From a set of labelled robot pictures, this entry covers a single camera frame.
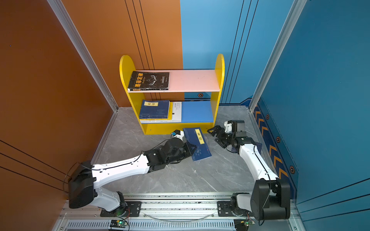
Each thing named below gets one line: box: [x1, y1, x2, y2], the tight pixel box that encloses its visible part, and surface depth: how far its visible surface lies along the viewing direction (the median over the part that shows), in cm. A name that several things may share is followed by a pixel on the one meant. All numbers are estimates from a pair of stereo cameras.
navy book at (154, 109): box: [139, 99, 171, 119], surface depth 94 cm
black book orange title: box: [127, 70, 171, 91], surface depth 77 cm
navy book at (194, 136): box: [183, 127, 212, 162], surface depth 79 cm
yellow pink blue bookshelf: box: [119, 53, 225, 135], surface depth 91 cm
